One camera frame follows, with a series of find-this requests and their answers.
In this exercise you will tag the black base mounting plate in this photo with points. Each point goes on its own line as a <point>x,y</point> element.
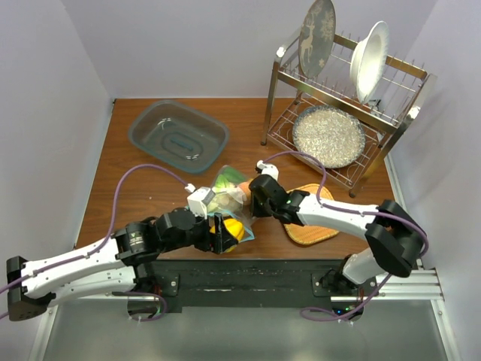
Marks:
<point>174,284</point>

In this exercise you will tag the aluminium frame rail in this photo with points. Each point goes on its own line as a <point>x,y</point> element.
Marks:
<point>406,321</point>

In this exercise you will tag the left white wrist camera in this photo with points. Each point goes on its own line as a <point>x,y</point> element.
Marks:
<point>199,200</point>

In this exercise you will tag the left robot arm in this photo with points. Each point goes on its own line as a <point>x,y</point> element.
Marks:
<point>33,286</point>

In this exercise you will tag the metal dish rack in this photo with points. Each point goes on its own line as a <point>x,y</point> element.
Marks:
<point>400,94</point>

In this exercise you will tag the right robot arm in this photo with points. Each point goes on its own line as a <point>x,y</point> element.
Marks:
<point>395,240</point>

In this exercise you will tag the green fake vegetable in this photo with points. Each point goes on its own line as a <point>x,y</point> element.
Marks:
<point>228,177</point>

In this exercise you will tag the white bowl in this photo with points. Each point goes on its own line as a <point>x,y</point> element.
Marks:
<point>368,61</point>

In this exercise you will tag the grey reindeer plate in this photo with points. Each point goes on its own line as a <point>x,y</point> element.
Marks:
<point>316,38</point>

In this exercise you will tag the woven bamboo tray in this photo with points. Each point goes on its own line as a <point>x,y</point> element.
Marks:
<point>309,235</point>

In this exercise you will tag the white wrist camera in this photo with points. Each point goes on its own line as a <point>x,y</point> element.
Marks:
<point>268,169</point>
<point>199,200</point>

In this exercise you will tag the speckled blue rimmed plate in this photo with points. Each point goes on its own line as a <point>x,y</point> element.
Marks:
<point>332,136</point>

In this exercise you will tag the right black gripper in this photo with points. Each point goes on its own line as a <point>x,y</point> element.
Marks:
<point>255,210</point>

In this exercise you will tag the yellow fake bell pepper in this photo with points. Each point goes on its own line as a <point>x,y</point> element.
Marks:
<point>236,228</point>

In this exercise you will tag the white fake cauliflower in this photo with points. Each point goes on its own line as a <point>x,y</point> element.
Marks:
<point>229,200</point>

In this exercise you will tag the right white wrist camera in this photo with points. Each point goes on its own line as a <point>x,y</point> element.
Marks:
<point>268,169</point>

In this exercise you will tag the clear zip top bag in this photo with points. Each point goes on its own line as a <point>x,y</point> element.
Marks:
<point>242,215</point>

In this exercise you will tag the clear glass container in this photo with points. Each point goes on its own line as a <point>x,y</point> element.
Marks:
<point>179,135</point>

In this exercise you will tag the orange fake fruit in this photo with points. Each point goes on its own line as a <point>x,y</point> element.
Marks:
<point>244,186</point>

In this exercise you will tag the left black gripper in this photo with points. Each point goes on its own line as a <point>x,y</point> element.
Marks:
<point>216,243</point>

